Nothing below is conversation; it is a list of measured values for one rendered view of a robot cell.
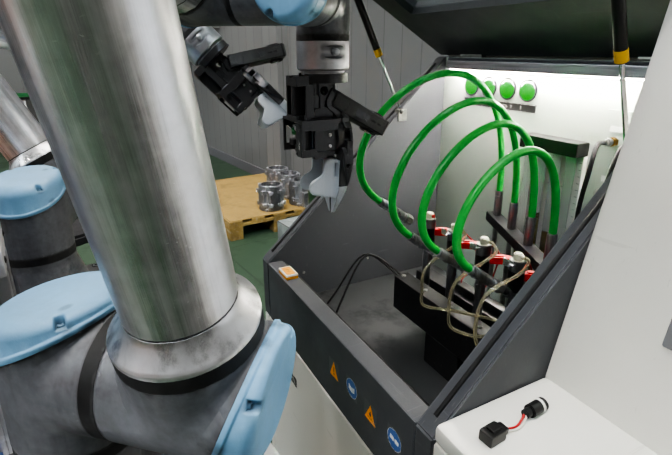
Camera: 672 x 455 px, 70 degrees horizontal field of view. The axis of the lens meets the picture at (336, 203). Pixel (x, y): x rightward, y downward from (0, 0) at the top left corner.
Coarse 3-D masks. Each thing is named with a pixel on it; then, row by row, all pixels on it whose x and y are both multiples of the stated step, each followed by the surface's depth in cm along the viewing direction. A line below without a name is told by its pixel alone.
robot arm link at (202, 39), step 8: (192, 32) 86; (200, 32) 87; (208, 32) 87; (216, 32) 89; (192, 40) 86; (200, 40) 87; (208, 40) 87; (216, 40) 88; (192, 48) 87; (200, 48) 87; (208, 48) 87; (192, 56) 88; (200, 56) 87
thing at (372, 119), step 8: (336, 96) 69; (344, 96) 69; (336, 104) 69; (344, 104) 70; (352, 104) 70; (360, 104) 71; (344, 112) 70; (352, 112) 71; (360, 112) 71; (368, 112) 72; (376, 112) 74; (352, 120) 73; (360, 120) 72; (368, 120) 72; (376, 120) 73; (384, 120) 74; (360, 128) 75; (368, 128) 74; (376, 128) 73; (384, 128) 74
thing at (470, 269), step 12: (504, 156) 73; (516, 156) 74; (540, 156) 77; (492, 168) 73; (552, 168) 79; (480, 180) 72; (552, 180) 80; (480, 192) 72; (552, 192) 81; (468, 204) 72; (552, 204) 82; (552, 216) 83; (456, 228) 72; (552, 228) 83; (456, 240) 73; (552, 240) 84; (456, 252) 74; (468, 264) 75; (480, 276) 77; (492, 276) 79; (504, 288) 81
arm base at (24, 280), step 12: (60, 252) 82; (72, 252) 85; (12, 264) 79; (24, 264) 79; (36, 264) 80; (48, 264) 81; (60, 264) 82; (72, 264) 85; (84, 264) 89; (24, 276) 80; (36, 276) 80; (48, 276) 81; (60, 276) 82; (24, 288) 80
